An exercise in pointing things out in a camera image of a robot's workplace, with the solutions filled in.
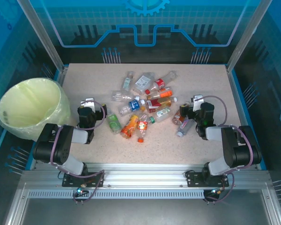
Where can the brown drink bottle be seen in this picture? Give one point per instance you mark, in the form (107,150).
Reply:
(176,118)

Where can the clear bottle pink label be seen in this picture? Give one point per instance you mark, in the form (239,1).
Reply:
(185,127)

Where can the clear bottle large green label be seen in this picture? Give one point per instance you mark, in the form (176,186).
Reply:
(113,123)

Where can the clear bottle orange label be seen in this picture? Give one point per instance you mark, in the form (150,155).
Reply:
(166,94)

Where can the clear bottle green cap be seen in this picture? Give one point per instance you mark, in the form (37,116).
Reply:
(161,113)

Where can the crushed clear bottle white cap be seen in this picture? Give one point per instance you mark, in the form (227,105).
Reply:
(121,96)

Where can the orange soda bottle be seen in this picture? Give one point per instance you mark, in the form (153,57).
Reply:
(130,127)

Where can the clear bottle blue label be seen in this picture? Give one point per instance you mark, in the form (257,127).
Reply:
(134,104)

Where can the clear bottle red label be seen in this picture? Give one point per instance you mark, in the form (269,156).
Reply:
(160,82)

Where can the small clear bottle green label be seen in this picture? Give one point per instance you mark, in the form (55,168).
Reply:
(127,82)

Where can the red label bottle orange cap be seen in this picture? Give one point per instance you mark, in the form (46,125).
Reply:
(142,126)

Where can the square clear bottle white label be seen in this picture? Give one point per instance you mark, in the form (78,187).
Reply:
(142,82)

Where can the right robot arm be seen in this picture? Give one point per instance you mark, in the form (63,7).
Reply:
(234,150)

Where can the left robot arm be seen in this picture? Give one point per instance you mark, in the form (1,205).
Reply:
(49,150)

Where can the white plastic bin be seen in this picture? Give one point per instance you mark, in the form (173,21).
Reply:
(25,134)

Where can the small circuit board with light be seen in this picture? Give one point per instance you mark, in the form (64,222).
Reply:
(81,190)
(216,191)

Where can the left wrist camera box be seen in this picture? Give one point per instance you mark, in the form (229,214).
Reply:
(89,103)

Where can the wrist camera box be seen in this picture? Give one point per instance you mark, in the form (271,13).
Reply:
(89,103)
(197,101)

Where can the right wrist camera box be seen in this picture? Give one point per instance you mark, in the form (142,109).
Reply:
(197,101)

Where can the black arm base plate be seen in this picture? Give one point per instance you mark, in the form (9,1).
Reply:
(193,180)
(68,181)

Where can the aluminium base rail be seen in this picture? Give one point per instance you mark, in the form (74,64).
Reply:
(142,178)

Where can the aluminium frame post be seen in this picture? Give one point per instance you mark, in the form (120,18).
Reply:
(248,35)
(42,35)

